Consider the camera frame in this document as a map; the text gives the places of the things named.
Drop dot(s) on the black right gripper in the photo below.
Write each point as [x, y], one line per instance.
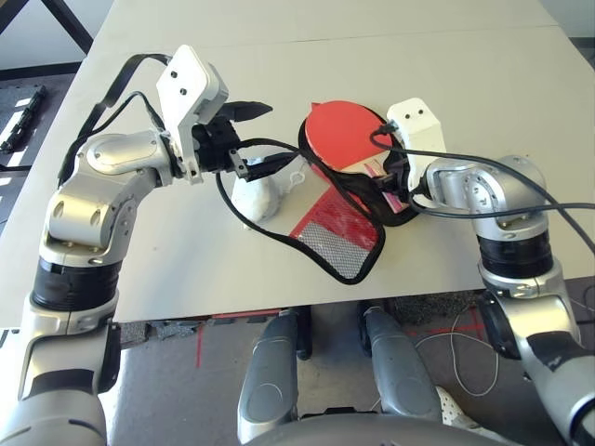
[397, 181]

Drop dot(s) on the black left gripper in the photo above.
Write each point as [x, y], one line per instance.
[216, 144]

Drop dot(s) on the red ping-pong paddle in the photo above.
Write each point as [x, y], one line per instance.
[339, 135]

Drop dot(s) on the red black paddle case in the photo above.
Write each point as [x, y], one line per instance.
[344, 241]

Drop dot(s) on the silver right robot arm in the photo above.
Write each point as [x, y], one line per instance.
[511, 232]

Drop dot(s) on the grey robot right leg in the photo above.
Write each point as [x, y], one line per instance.
[400, 371]

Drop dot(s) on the grey robot leg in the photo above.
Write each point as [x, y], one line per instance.
[267, 381]
[400, 371]

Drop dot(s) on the grey robot left leg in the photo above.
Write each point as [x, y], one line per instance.
[267, 381]

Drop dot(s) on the robot grey black waist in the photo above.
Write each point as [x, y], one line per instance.
[372, 432]

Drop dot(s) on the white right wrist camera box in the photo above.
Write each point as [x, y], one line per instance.
[413, 121]

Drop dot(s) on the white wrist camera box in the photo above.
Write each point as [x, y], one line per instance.
[181, 88]
[413, 121]

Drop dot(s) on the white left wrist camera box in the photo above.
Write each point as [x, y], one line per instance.
[181, 88]

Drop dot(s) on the black frame beam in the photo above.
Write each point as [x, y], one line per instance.
[74, 23]

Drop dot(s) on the black rail tool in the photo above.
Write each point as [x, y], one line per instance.
[28, 116]

